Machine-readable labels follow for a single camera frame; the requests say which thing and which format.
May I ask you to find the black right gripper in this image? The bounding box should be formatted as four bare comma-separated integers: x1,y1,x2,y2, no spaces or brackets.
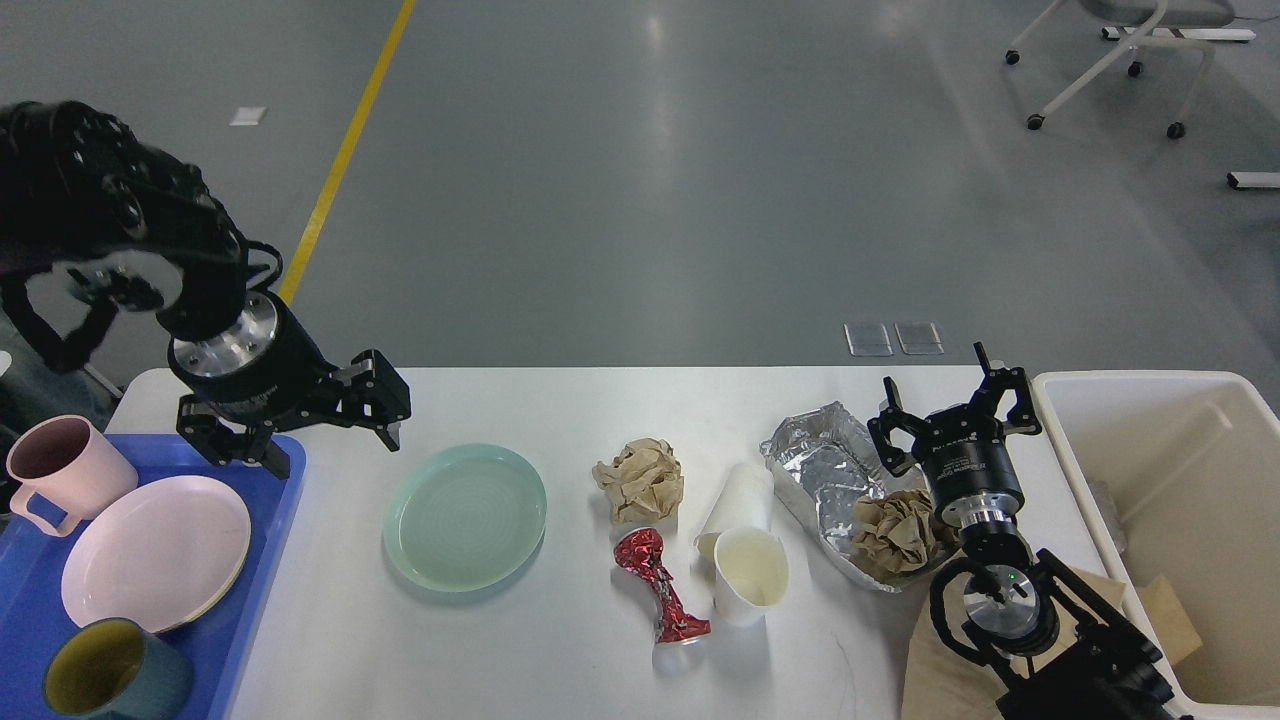
867,342,1042,525

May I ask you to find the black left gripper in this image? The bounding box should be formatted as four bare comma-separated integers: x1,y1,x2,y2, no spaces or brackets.
168,291,412,480

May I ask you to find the light green plate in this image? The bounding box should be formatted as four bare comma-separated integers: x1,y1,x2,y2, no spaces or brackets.
381,443,548,593

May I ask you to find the dark teal mug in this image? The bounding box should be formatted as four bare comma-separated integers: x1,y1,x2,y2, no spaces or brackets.
42,618,195,719

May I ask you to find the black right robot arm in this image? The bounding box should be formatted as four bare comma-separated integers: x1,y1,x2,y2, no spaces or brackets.
867,343,1172,719

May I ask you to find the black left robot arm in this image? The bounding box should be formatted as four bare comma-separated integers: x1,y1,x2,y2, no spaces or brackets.
1,101,412,479

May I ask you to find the right floor outlet cover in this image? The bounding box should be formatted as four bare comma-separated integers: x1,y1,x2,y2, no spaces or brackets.
893,322,945,356

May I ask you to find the floor outlet cover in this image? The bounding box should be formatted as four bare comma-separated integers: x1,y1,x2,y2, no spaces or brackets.
893,322,945,356
844,322,895,357

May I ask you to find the crumpled brown paper in foil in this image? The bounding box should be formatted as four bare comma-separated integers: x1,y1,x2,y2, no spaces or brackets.
852,489,959,574

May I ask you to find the left floor outlet cover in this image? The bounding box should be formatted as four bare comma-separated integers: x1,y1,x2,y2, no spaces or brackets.
844,322,895,357

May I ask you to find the crumpled aluminium foil tray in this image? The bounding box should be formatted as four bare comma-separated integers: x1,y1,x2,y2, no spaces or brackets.
759,402,959,593

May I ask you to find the pink plate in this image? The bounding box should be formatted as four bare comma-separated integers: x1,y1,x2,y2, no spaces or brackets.
60,474,252,634

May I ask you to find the white plastic bin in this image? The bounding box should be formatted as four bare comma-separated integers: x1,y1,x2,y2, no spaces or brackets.
1034,370,1279,719

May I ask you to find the lying white paper cup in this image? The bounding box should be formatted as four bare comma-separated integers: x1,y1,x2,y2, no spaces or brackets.
695,462,774,561

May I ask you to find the pink mug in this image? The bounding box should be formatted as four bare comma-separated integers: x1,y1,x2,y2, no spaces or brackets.
5,415,140,537

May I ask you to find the brown paper bag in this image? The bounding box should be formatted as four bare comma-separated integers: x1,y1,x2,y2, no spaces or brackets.
900,568,1128,719

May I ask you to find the upright white paper cup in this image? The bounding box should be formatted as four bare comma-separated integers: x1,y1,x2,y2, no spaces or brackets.
713,527,790,626

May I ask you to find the person in jeans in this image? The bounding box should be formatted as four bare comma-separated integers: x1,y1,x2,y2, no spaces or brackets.
1,350,114,439

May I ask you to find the cardboard piece in bin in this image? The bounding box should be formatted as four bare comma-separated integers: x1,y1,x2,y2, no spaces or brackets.
1137,574,1203,667

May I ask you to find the crumpled brown paper ball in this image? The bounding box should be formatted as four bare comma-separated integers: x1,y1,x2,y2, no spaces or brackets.
591,438,685,525

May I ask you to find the blue plastic tray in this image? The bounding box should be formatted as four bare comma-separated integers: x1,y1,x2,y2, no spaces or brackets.
1,434,306,719

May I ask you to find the crushed red can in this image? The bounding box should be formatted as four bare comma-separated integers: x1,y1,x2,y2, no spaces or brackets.
613,527,712,644

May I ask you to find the white floor bar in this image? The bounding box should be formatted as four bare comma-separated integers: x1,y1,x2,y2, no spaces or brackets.
1226,170,1280,191

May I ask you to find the white office chair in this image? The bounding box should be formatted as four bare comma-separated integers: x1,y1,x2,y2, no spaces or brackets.
1025,1,1256,140

